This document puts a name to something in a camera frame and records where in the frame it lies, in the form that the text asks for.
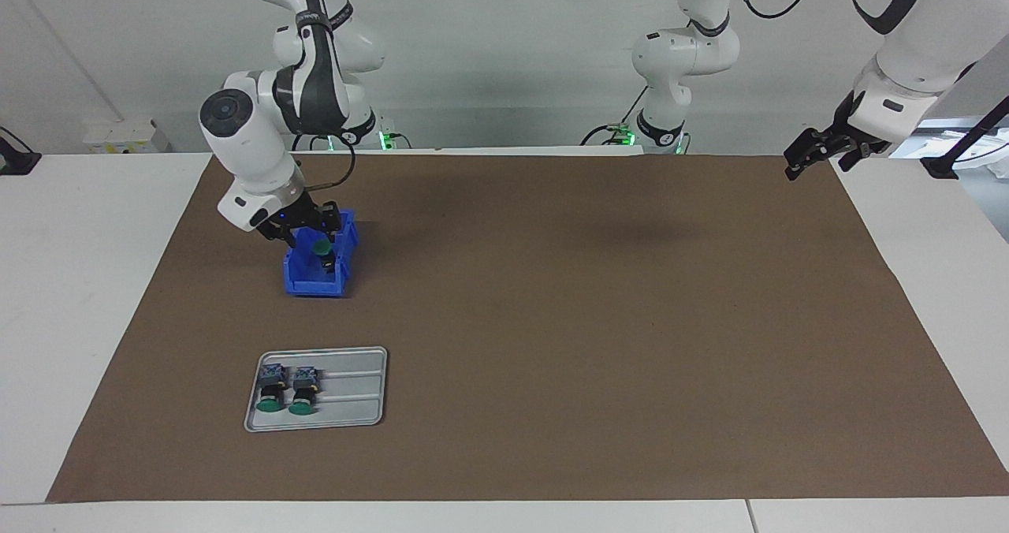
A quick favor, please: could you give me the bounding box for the white box with label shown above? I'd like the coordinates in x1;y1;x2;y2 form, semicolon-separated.
83;119;171;154

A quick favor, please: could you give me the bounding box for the black table clamp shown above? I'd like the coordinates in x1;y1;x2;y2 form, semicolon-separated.
0;127;42;176

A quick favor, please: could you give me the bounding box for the brown table mat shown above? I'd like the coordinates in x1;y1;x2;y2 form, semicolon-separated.
46;153;1009;503

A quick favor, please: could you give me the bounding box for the blue plastic storage bin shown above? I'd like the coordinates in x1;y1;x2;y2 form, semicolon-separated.
282;208;360;298

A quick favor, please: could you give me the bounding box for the white sheet pile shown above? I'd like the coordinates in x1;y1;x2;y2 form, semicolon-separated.
907;115;1009;179

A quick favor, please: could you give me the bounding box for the black camera stand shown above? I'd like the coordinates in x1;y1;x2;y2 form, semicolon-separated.
920;95;1009;180

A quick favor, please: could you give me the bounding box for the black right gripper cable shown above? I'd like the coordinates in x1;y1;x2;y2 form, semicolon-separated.
296;0;357;195

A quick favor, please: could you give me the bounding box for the grey metal tray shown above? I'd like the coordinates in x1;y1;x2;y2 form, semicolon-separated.
244;347;389;434

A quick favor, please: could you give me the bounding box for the black left arm base cable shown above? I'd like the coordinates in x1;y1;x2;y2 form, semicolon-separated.
581;88;647;146

